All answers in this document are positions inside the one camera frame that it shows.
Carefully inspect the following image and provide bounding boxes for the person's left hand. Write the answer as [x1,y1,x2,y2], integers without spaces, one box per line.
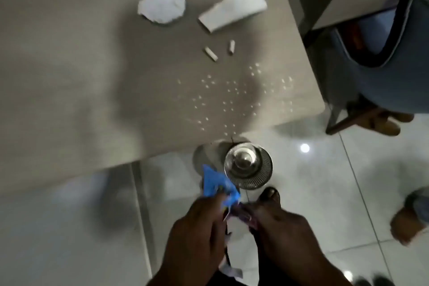
[157,193,232,283]

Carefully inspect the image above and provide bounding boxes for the metal mesh waste bin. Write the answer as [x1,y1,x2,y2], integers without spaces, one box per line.
[223,142,273,191]

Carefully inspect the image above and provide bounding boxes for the white crumbs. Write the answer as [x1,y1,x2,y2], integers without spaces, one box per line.
[177,63,295,137]

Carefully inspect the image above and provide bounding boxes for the blue upholstered wooden chair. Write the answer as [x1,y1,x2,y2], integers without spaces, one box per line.
[327,0,429,135]

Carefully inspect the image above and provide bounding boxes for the blue wrapper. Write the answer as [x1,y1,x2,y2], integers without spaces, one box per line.
[201,164,241,208]

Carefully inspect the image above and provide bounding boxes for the person's dark sandal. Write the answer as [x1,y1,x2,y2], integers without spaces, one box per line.
[258,187,281,206]

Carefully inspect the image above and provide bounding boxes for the pair of tan slippers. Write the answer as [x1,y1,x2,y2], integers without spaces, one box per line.
[368,111,415,137]

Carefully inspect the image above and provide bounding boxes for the person's right hand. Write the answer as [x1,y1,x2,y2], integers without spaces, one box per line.
[241,202,322,273]

